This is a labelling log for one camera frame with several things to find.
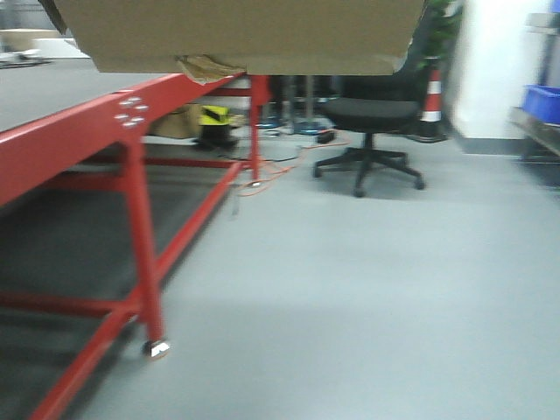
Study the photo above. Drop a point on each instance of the small cardboard box under table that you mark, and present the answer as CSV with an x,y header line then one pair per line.
x,y
181,123

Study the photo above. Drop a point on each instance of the yellow black device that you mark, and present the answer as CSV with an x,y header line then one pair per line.
x,y
215,128

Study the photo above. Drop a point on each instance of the blue plastic bin right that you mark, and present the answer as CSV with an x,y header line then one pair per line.
x,y
542,102

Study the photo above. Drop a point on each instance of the red metal frame table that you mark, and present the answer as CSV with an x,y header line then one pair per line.
x,y
97,145

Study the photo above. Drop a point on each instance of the orange white traffic cone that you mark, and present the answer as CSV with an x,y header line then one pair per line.
x,y
429,129

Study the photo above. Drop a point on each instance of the green potted plant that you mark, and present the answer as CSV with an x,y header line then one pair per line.
x,y
444,29

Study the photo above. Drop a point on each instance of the large brown cardboard box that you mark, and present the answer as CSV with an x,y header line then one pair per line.
x,y
258,37

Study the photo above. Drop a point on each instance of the black office swivel chair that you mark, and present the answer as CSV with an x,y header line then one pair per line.
x,y
383,104

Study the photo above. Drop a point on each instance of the crumpled clear packing tape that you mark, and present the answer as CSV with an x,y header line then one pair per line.
x,y
203,70

